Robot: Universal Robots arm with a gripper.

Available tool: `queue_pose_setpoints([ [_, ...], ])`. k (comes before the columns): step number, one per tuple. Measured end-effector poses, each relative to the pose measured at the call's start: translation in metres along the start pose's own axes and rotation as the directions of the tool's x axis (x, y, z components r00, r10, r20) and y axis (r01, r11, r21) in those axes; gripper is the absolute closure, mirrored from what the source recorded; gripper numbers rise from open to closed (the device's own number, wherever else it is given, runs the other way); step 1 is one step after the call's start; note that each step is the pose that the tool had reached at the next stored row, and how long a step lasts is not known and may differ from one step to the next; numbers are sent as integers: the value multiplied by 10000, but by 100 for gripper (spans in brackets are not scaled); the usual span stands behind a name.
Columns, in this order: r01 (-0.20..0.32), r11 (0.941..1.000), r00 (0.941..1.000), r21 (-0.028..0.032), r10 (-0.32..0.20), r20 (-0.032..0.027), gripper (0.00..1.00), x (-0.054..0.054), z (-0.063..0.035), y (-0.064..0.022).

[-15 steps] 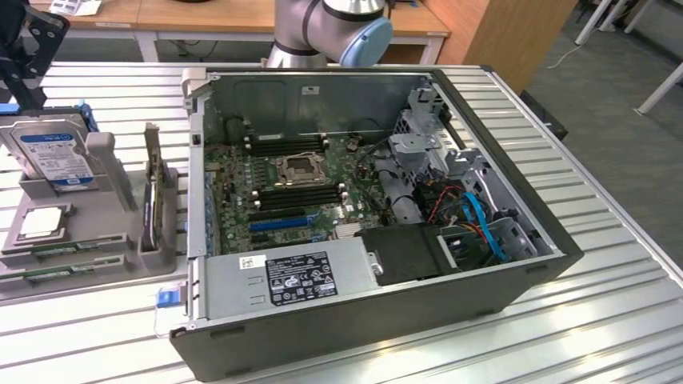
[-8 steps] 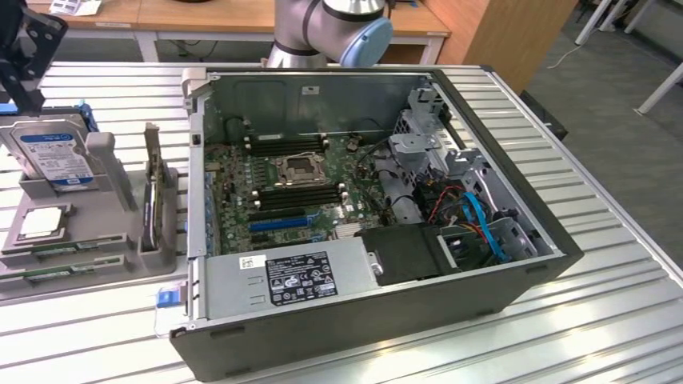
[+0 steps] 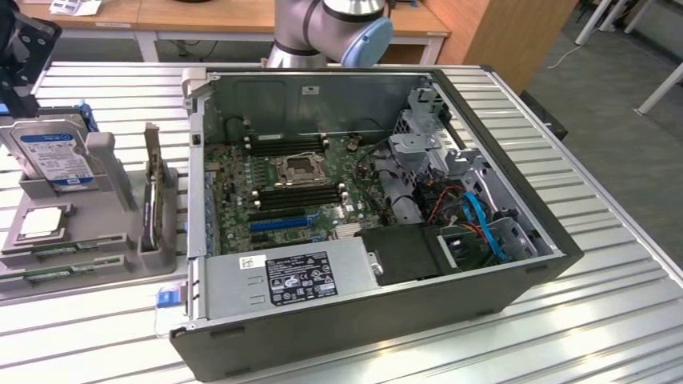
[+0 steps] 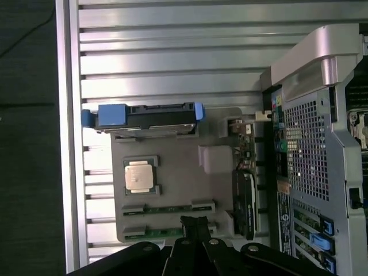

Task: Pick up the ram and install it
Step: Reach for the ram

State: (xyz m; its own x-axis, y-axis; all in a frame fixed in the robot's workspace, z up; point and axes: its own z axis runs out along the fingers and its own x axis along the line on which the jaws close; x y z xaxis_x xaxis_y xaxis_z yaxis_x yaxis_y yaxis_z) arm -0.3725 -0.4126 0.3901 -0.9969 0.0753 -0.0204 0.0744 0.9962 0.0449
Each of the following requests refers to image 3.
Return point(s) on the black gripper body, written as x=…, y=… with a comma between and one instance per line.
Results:
x=30, y=38

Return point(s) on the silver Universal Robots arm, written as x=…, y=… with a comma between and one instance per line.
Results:
x=326, y=28

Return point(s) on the green RAM stick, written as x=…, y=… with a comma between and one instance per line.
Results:
x=54, y=272
x=59, y=249

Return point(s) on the black RAM slot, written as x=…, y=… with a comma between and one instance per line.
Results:
x=299, y=189
x=302, y=200
x=286, y=138
x=301, y=194
x=287, y=148
x=286, y=143
x=289, y=153
x=302, y=205

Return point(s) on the white printed papers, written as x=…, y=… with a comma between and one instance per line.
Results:
x=72, y=7

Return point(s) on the blue disk carrier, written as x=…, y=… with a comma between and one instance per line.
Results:
x=86, y=116

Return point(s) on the hard disk with blue label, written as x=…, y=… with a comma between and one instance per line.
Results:
x=51, y=150

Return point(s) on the grey parts rack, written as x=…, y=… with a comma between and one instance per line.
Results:
x=112, y=168

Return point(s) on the silver CPU chip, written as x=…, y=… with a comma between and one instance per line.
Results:
x=43, y=222

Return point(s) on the graphics card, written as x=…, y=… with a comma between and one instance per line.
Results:
x=157, y=180

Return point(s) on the green motherboard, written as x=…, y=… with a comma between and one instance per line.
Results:
x=243, y=176

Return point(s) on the metal CPU socket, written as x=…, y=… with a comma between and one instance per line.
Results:
x=301, y=169

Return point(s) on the long black expansion slot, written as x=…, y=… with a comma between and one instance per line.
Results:
x=277, y=216

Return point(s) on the blue case latch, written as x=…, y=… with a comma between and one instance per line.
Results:
x=166, y=299

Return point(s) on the blue expansion slot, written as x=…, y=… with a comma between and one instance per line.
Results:
x=279, y=225

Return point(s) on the short black expansion slot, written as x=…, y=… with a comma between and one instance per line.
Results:
x=267, y=238

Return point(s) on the silver power supply with label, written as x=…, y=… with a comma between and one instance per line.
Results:
x=230, y=280

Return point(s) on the small silver heat sink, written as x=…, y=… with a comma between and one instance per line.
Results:
x=350, y=232

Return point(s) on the metal disk bay cage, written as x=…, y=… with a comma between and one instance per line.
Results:
x=419, y=132

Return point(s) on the black plastic fan shroud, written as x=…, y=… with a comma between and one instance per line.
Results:
x=398, y=252

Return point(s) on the black open PC case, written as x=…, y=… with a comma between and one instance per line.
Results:
x=374, y=320

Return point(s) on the wooden cabinet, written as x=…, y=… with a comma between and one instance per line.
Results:
x=502, y=36

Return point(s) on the white table leg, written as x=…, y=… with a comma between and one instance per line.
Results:
x=587, y=20
x=662, y=86

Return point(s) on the wooden desk with white frame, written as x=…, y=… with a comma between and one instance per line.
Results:
x=214, y=16

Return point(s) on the grey metal drive bracket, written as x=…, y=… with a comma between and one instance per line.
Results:
x=507, y=236

